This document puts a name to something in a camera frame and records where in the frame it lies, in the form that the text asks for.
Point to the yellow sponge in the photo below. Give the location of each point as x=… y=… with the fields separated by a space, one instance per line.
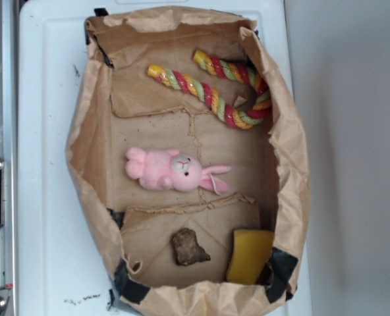
x=251 y=251

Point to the multicolored twisted rope toy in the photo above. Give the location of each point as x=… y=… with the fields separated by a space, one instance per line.
x=244 y=119

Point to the brown rock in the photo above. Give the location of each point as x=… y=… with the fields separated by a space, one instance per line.
x=187 y=249

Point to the aluminium frame rail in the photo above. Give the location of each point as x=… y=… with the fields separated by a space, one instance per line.
x=8 y=274

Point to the brown paper bag box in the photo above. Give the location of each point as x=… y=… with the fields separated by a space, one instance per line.
x=121 y=107

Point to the pink plush bunny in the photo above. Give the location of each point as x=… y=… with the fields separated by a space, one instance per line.
x=169 y=169

